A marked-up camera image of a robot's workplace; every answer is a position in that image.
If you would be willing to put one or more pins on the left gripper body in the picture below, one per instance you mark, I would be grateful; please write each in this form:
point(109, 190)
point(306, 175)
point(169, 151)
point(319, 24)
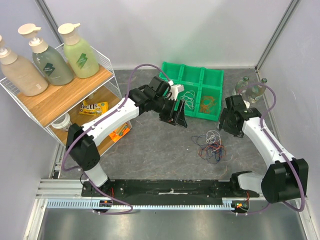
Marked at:
point(167, 113)

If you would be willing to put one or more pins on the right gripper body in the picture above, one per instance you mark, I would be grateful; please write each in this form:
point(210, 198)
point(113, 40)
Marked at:
point(226, 122)

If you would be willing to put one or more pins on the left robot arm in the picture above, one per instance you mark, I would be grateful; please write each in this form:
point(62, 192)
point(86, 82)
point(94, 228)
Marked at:
point(158, 96)

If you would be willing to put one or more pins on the right clear glass bottle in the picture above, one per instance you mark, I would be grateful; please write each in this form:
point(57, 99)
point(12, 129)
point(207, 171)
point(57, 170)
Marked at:
point(254, 93)

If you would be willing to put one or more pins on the green compartment bin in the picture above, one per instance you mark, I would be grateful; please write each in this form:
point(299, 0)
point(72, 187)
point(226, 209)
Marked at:
point(203, 89)

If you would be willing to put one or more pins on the orange snack box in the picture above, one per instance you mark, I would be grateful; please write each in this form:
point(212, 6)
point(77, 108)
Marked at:
point(119, 132)

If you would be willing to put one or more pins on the yellow candy bag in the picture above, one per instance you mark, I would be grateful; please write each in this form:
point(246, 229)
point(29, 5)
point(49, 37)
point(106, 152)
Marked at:
point(95, 109)

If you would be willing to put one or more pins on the light green pump bottle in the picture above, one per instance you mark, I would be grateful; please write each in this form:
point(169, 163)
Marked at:
point(78, 51)

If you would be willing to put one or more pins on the dark green pump bottle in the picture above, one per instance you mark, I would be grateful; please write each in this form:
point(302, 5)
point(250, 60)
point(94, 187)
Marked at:
point(47, 59)

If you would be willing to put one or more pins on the beige pump bottle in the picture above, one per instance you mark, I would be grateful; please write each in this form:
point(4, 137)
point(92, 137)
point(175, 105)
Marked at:
point(21, 72)

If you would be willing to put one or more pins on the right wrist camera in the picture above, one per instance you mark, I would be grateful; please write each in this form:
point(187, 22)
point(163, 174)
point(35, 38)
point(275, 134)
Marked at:
point(247, 104)

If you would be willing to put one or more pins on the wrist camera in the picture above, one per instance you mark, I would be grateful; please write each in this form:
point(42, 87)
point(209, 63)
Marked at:
point(247, 104)
point(174, 91)

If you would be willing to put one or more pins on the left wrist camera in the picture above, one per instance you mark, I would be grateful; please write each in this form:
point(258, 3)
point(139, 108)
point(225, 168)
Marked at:
point(174, 91)

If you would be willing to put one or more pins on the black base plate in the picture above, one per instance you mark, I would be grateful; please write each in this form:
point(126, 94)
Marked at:
point(174, 192)

